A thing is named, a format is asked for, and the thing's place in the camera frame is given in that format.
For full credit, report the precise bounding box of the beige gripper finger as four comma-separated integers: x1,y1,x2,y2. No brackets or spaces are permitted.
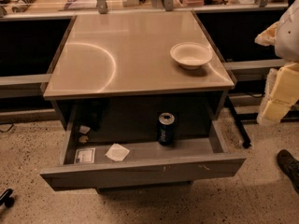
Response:
257,63,299,126
254,22,278,46

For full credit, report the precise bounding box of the blue pepsi can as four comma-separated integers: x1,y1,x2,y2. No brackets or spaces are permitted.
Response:
157,113,176,146

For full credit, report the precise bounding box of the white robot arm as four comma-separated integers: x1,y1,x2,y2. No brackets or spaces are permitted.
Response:
255,1,299,126

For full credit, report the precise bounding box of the grey cabinet with counter top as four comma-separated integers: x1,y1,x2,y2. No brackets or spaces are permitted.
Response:
44,11,235,125

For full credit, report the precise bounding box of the open grey top drawer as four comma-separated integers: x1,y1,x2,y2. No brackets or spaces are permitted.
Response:
41,103,246,190

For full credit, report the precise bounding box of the black table leg with caster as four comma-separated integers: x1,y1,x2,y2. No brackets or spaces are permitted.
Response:
225,96,251,148

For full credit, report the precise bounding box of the dark shoe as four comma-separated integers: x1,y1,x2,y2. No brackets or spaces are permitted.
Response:
277,149,299,193

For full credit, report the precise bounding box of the white bowl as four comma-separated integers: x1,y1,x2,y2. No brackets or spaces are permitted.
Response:
170,42,213,70

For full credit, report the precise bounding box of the white folded paper napkin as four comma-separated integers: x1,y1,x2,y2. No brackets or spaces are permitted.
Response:
106,144,130,161

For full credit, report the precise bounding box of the booklet on back desk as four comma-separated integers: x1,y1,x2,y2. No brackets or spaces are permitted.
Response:
64,0,96,10

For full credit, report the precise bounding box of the small beige paper scrap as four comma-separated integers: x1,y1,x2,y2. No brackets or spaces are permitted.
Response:
78,135,88,144

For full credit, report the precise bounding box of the white label sticker card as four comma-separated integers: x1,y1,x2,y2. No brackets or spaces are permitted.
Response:
74,148,95,164

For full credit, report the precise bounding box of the black caster object on floor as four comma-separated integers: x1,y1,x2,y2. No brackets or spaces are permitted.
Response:
0,189,14,208

